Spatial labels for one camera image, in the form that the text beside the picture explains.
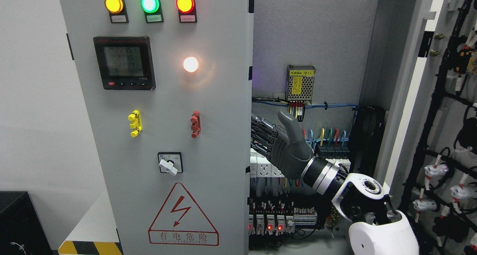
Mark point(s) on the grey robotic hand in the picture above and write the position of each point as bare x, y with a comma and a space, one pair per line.
284, 146

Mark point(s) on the grey cabinet door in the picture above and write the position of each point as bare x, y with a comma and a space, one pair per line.
214, 163
410, 73

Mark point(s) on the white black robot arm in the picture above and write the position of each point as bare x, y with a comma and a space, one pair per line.
377, 228

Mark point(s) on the red indicator lamp left door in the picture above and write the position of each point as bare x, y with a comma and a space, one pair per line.
187, 11

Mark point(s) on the green indicator lamp left door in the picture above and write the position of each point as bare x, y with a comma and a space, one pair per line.
152, 11

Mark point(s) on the yellow indicator lamp left door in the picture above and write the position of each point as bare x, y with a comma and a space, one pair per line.
117, 11

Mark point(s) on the white socket breaker row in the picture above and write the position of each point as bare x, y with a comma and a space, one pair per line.
261, 167

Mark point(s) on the black surge protector block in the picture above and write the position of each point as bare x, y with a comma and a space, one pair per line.
335, 155

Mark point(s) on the metal mesh power supply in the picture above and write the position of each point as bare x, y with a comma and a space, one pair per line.
300, 83

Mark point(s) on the relay terminal row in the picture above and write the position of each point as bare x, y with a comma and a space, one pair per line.
280, 215

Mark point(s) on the white lit indicator lamp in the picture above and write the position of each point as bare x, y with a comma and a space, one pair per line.
190, 64

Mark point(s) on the red electric hazard warning sticker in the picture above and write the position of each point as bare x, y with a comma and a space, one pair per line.
181, 221

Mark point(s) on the black digital power meter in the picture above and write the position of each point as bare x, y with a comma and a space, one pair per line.
125, 62

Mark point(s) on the white platform with hazard stripes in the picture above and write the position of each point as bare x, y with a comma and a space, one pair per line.
96, 233

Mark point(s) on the black box lower left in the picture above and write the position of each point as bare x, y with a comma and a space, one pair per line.
21, 232

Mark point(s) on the red terminal post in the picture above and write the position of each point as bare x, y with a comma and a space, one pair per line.
195, 124

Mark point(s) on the white rotary selector switch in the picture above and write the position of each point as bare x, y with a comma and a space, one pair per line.
170, 162

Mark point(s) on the yellow terminal post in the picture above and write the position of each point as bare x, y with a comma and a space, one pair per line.
135, 123

